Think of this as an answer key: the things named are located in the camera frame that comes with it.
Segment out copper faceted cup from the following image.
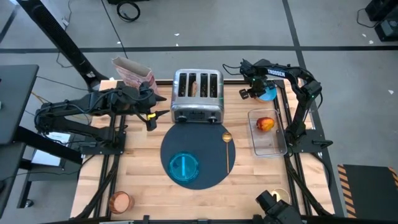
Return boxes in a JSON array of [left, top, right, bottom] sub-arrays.
[[108, 190, 136, 215]]

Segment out silver four-slot toaster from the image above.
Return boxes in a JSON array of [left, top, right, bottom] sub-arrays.
[[170, 68, 225, 124]]

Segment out black mat with hazard stripes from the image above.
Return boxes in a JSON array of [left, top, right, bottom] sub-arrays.
[[337, 164, 398, 219]]

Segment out black floor stand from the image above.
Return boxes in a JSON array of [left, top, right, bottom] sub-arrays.
[[17, 0, 109, 96]]

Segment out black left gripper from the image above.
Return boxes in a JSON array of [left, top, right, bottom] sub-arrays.
[[136, 81, 171, 118]]

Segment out clear plastic container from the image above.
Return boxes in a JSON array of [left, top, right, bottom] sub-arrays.
[[248, 108, 289, 157]]

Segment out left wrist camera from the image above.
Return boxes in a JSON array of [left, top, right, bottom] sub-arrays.
[[145, 112, 158, 132]]

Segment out black equipment box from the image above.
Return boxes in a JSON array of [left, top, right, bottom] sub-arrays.
[[365, 0, 398, 43]]

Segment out teal clear plastic plate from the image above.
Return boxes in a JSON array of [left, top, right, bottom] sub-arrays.
[[167, 151, 200, 184]]

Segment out coiled black cable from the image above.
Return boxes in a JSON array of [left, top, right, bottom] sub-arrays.
[[116, 1, 141, 23]]

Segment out black desk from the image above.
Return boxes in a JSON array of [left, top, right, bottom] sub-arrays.
[[0, 64, 83, 218]]

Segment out black blocky device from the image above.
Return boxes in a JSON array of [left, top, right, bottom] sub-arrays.
[[252, 189, 304, 224]]

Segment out red yellow apple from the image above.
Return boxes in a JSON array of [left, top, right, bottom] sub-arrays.
[[256, 116, 276, 132]]

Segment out white paper booklet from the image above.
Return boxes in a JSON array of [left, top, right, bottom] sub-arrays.
[[30, 132, 72, 167]]

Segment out pink cereal box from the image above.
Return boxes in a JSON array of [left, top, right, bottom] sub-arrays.
[[111, 55, 159, 95]]

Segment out orange patterned bowl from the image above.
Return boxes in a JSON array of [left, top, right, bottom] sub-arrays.
[[256, 86, 278, 103]]

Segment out black aluminium table frame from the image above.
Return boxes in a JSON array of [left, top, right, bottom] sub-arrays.
[[70, 79, 335, 224]]

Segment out dark blue round placemat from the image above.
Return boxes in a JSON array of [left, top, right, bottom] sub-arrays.
[[160, 122, 236, 190]]

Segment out long black floor cable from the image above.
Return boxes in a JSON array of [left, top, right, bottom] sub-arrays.
[[101, 0, 129, 59]]

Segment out gold spoon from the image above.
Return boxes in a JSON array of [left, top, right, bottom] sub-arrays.
[[221, 131, 233, 174]]

